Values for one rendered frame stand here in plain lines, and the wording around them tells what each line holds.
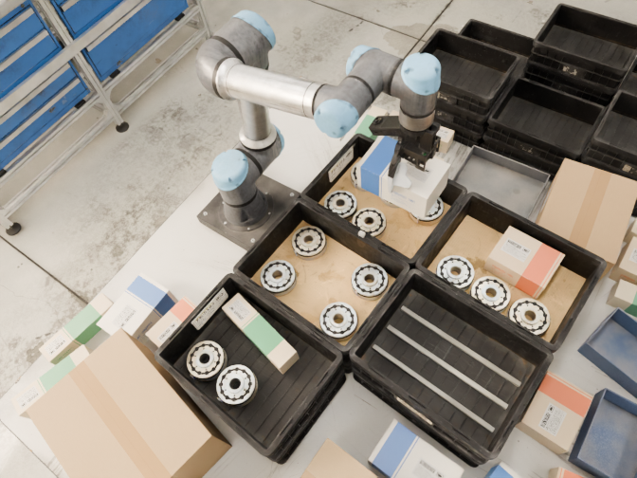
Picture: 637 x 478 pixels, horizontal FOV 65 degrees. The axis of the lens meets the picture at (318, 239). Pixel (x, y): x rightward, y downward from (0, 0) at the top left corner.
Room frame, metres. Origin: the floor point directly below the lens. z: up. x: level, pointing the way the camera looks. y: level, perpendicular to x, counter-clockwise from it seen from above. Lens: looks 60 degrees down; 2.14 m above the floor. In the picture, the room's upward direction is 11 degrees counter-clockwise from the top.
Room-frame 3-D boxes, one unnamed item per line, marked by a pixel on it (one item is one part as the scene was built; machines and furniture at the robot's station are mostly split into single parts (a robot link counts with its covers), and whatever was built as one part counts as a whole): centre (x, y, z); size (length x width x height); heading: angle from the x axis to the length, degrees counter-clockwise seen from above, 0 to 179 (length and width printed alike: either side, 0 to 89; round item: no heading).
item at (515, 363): (0.31, -0.26, 0.87); 0.40 x 0.30 x 0.11; 42
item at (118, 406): (0.31, 0.58, 0.80); 0.40 x 0.30 x 0.20; 36
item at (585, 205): (0.66, -0.79, 0.78); 0.30 x 0.22 x 0.16; 141
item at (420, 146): (0.72, -0.26, 1.25); 0.09 x 0.08 x 0.12; 45
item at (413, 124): (0.73, -0.26, 1.33); 0.08 x 0.08 x 0.05
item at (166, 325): (0.59, 0.46, 0.74); 0.16 x 0.12 x 0.07; 129
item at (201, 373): (0.44, 0.36, 0.86); 0.10 x 0.10 x 0.01
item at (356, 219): (0.76, -0.16, 0.86); 0.10 x 0.10 x 0.01
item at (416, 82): (0.73, -0.26, 1.41); 0.09 x 0.08 x 0.11; 46
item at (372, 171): (0.74, -0.24, 1.09); 0.20 x 0.12 x 0.09; 45
